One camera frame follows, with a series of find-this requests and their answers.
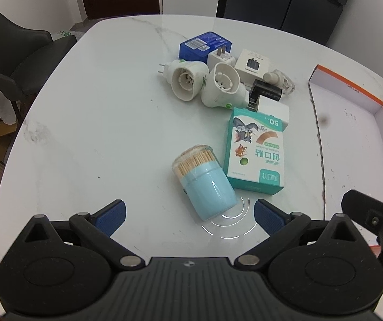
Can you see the dark green chair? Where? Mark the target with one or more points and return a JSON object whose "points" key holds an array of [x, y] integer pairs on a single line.
{"points": [[14, 50]]}

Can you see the blue tin box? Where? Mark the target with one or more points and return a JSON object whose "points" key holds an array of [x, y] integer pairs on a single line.
{"points": [[198, 44]]}

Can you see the white charger plug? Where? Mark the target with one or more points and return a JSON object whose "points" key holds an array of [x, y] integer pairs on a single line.
{"points": [[220, 59]]}

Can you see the orange-rimmed cardboard box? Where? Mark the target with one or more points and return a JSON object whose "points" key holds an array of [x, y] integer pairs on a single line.
{"points": [[352, 120]]}

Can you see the teal and white bandage box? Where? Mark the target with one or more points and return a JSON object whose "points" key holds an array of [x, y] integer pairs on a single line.
{"points": [[255, 153]]}

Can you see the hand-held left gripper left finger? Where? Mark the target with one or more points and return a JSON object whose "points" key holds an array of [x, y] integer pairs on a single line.
{"points": [[112, 215]]}

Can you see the clear bottle with beige cap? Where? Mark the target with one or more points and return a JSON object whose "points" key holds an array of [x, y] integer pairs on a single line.
{"points": [[278, 79]]}

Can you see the light blue toothpick holder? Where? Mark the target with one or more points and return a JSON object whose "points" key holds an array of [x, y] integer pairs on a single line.
{"points": [[206, 187]]}

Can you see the white plug-in mosquito heater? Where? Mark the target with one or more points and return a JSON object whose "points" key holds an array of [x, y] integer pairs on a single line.
{"points": [[221, 85], [186, 80]]}

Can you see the dark grey refrigerator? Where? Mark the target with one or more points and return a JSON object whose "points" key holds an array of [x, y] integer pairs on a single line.
{"points": [[278, 0]]}

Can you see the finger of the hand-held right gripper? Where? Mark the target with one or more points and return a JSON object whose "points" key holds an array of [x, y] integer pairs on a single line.
{"points": [[362, 209]]}

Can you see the black charger plug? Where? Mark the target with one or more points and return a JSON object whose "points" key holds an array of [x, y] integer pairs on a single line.
{"points": [[267, 92]]}

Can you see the white power adapter box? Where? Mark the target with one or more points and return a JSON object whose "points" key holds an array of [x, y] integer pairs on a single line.
{"points": [[253, 65]]}

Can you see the white plastic bag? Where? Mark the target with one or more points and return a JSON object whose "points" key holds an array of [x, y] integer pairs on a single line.
{"points": [[65, 34]]}

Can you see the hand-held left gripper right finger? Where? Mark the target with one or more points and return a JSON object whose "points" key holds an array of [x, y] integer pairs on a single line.
{"points": [[267, 215]]}

